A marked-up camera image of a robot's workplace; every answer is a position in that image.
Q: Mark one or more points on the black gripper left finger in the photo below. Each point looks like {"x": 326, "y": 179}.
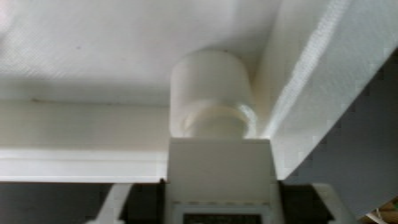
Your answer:
{"x": 134, "y": 204}

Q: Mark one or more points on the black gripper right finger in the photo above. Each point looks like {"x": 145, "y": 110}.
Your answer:
{"x": 312, "y": 205}

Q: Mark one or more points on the white square tabletop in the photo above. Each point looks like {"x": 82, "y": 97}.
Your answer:
{"x": 89, "y": 108}

